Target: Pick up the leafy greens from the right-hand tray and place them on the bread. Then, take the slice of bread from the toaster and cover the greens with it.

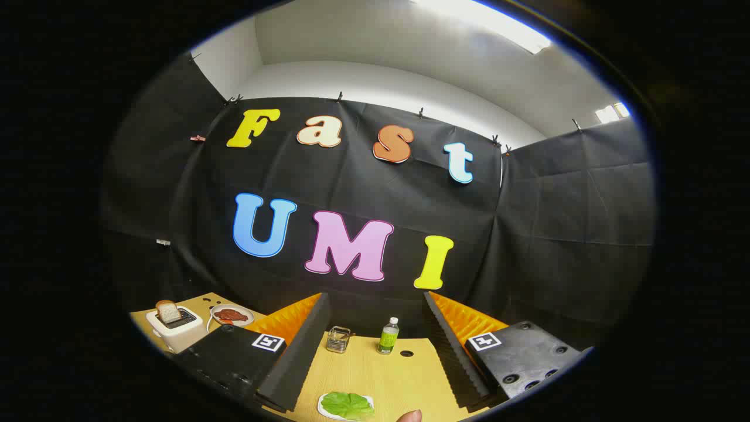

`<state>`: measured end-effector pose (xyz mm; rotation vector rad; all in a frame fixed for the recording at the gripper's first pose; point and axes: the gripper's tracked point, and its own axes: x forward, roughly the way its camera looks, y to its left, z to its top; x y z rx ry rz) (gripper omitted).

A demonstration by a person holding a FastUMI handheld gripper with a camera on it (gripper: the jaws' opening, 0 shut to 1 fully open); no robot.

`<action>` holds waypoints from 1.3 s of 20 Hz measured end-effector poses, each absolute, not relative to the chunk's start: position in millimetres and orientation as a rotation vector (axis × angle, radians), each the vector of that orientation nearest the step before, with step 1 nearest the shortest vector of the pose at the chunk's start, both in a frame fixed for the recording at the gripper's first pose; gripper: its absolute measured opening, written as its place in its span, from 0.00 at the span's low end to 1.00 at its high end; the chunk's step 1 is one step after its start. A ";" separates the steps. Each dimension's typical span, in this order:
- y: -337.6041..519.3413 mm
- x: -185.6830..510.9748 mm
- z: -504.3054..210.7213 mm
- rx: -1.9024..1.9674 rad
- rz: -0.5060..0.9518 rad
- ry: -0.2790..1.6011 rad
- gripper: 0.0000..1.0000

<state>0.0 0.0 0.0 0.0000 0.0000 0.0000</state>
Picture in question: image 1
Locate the green label plastic bottle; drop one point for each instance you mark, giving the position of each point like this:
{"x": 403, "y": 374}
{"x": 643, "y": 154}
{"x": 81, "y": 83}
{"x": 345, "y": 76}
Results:
{"x": 387, "y": 339}

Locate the toasted bread slice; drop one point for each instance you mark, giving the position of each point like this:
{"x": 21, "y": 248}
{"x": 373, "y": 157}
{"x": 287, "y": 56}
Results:
{"x": 169, "y": 312}

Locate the green lettuce leaf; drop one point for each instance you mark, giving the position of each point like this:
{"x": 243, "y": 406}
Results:
{"x": 348, "y": 405}

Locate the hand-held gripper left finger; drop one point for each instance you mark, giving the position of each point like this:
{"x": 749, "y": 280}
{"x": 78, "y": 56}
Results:
{"x": 299, "y": 357}

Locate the brown steak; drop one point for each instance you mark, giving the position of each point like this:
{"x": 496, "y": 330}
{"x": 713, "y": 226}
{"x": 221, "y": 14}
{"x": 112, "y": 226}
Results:
{"x": 231, "y": 316}

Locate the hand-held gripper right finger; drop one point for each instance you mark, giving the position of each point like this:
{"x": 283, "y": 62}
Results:
{"x": 451, "y": 351}

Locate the white toaster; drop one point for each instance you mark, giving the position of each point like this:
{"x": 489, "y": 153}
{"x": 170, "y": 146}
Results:
{"x": 181, "y": 337}

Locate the ceiling light panel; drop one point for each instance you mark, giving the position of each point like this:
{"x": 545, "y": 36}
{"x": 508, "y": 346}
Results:
{"x": 498, "y": 26}

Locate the round white plate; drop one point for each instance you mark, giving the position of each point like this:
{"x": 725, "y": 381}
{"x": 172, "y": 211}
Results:
{"x": 246, "y": 313}

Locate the black backdrop cloth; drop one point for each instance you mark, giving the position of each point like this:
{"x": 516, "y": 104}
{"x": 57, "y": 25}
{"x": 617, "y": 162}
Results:
{"x": 351, "y": 187}

